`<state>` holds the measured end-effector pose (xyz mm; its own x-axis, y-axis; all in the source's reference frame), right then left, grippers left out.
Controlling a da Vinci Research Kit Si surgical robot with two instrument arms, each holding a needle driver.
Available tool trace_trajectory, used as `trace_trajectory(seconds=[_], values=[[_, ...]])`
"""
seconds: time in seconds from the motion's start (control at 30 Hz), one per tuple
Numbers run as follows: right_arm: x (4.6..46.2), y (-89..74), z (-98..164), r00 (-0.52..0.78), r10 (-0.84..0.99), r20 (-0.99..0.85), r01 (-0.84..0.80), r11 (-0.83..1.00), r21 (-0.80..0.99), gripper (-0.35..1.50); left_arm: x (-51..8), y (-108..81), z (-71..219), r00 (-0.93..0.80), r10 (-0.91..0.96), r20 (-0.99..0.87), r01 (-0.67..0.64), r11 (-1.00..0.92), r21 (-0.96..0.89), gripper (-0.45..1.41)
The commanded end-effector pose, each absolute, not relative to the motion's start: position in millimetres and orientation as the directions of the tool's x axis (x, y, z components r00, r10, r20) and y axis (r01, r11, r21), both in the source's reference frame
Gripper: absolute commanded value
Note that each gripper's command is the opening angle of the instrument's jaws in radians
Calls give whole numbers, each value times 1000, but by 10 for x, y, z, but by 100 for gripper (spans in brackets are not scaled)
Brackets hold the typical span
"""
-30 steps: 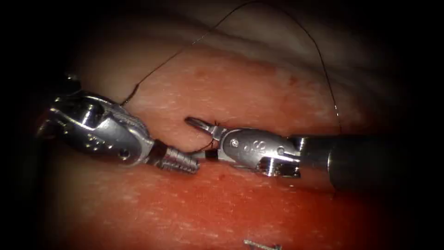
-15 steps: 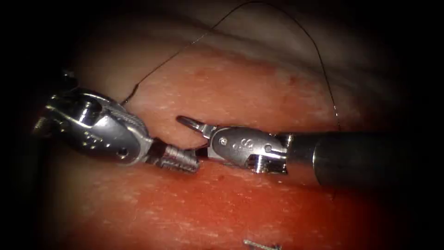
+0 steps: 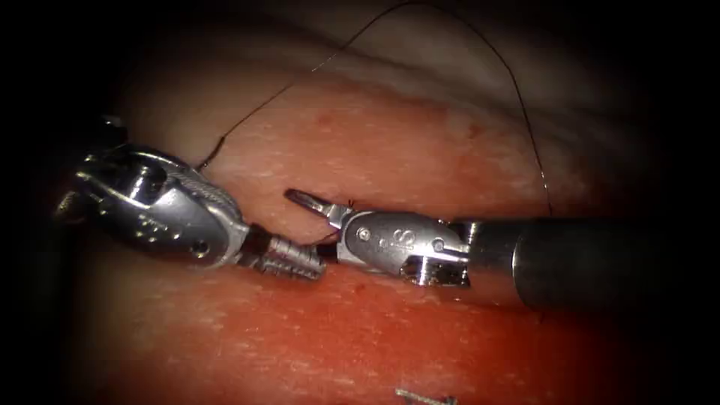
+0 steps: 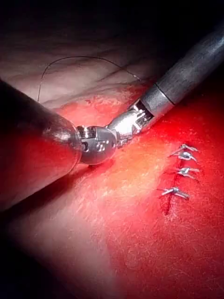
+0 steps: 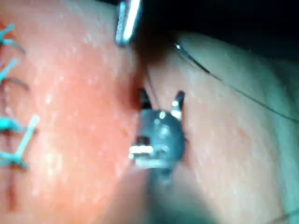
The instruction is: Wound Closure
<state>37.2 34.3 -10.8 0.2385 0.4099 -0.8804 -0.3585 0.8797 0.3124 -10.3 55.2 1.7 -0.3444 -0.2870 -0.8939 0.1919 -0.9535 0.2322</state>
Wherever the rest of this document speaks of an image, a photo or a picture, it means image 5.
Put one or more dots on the right arm needle driver jaw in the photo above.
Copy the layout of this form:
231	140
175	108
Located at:
144	100
178	106

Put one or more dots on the left arm needle driver jaw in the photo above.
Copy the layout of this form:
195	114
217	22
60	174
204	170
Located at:
121	25
132	21

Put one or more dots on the right arm needle driver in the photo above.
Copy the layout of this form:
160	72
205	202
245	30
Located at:
161	140

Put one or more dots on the black thread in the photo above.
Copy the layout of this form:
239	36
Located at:
233	86

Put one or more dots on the dark right arm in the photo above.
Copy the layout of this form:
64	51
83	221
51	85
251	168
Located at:
177	205

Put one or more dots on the curved steel needle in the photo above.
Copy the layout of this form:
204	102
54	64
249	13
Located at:
194	58

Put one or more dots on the tissue pad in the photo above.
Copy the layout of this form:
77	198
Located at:
70	93

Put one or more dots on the blue stitching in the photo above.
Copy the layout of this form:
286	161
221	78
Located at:
28	135

